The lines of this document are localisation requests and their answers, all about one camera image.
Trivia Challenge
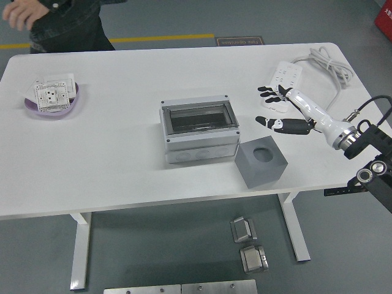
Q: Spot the red object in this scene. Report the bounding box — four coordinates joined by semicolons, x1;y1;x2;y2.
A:
374;0;392;39

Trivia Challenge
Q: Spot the dark floor sign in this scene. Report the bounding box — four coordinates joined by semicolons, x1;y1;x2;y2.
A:
214;36;264;47

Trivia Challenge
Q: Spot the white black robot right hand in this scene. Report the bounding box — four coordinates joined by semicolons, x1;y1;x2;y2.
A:
255;85;350;148

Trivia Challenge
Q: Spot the white power strip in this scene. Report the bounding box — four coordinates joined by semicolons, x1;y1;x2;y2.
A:
260;60;303;113

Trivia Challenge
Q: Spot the grey electrical box clear lid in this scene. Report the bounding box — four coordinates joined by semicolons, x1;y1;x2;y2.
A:
158;94;241;165

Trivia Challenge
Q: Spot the black table control panel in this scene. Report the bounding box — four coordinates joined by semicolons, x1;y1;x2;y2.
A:
323;186;368;197

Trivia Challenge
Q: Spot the person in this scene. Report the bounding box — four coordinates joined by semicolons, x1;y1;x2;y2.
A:
2;0;116;55

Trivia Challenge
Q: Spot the white socket module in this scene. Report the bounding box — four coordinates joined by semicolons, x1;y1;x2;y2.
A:
32;81;70;111

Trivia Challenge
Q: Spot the white power cord with plug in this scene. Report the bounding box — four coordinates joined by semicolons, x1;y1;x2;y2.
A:
290;46;355;111

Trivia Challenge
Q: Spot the white table leg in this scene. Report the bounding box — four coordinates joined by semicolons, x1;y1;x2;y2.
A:
277;192;312;263
69;211;92;291

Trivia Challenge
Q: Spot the metal base plate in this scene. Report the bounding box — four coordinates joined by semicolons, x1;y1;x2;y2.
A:
103;284;182;294
181;279;258;294

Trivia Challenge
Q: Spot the white switch plate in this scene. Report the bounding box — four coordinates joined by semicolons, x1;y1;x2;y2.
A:
42;72;77;99

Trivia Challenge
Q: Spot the person's right hand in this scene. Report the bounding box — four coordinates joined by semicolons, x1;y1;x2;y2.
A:
2;0;40;31

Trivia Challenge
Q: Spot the white flat cover plate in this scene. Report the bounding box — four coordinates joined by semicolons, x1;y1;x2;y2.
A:
17;73;43;100

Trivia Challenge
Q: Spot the metal block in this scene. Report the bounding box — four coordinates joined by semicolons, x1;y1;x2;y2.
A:
239;244;270;274
230;216;258;244

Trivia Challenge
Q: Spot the purple bowl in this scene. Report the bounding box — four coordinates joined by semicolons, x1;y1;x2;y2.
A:
23;81;80;118

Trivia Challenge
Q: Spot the grey cube with round hole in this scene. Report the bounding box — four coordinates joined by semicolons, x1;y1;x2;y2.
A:
234;135;288;189

